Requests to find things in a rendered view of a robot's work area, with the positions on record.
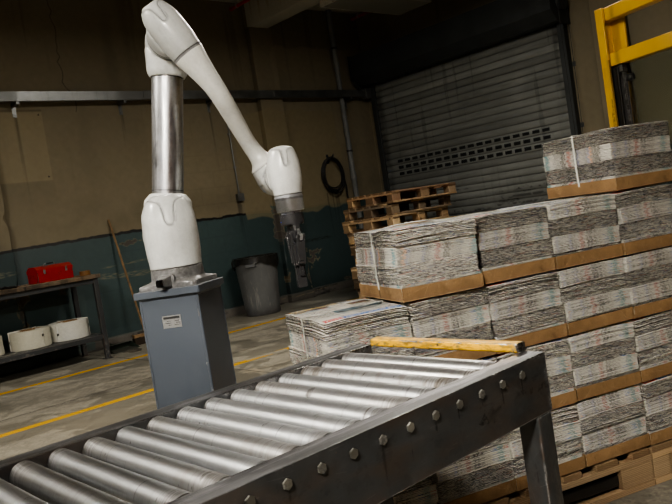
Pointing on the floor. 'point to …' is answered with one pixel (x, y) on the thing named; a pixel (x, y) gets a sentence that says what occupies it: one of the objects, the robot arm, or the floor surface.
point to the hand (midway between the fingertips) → (301, 276)
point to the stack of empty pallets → (396, 202)
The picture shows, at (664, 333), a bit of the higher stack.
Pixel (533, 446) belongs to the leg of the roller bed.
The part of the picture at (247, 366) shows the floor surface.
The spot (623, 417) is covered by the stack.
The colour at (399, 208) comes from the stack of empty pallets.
